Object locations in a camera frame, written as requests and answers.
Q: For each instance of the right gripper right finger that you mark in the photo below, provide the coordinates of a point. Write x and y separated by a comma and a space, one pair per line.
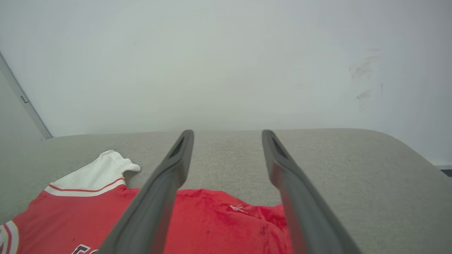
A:
303, 208

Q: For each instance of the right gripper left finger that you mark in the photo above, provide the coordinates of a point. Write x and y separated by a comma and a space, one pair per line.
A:
155, 208

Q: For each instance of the red and white jersey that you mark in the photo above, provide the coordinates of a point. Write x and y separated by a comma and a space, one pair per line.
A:
219, 225

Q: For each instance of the grey wall trim strip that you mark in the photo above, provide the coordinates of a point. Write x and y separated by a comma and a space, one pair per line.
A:
24, 100

